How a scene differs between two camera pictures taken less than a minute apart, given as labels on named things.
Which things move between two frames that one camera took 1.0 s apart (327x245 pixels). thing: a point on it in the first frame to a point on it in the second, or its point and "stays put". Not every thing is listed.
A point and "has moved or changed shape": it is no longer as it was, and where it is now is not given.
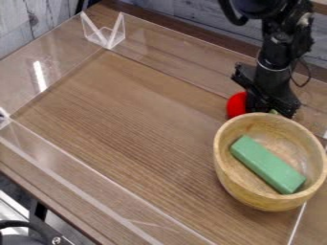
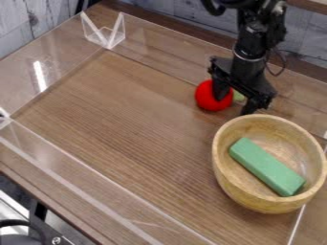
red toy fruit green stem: x=236 y=104 has moved or changed shape
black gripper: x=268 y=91 to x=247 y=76
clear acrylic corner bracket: x=104 y=35 stays put
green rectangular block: x=270 y=166 stays put
